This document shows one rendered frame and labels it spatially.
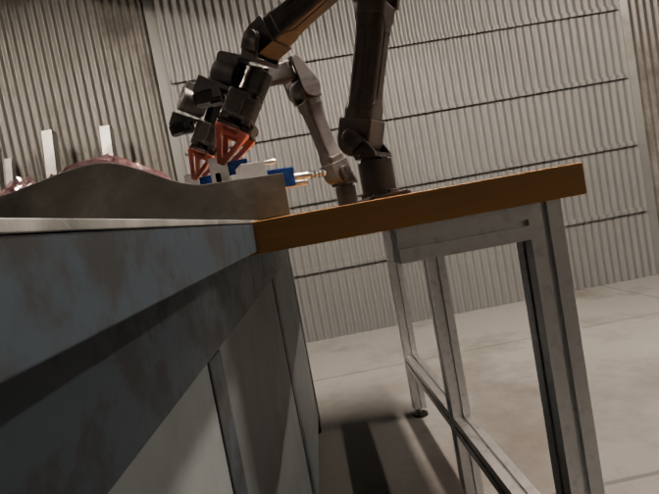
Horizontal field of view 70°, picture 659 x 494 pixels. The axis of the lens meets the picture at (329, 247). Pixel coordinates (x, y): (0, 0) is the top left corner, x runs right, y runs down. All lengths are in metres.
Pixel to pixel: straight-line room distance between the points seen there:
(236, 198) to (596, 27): 3.45
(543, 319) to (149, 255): 0.54
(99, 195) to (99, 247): 0.43
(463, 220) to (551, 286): 0.14
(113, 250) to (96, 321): 0.03
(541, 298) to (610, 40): 3.33
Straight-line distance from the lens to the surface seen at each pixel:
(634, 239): 3.84
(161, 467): 0.35
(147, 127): 3.36
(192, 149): 1.27
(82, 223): 0.17
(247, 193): 0.62
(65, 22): 3.71
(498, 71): 3.50
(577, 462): 0.75
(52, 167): 3.29
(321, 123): 1.44
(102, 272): 0.18
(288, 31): 0.98
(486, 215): 0.63
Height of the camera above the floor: 0.79
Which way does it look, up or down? 3 degrees down
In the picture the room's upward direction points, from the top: 10 degrees counter-clockwise
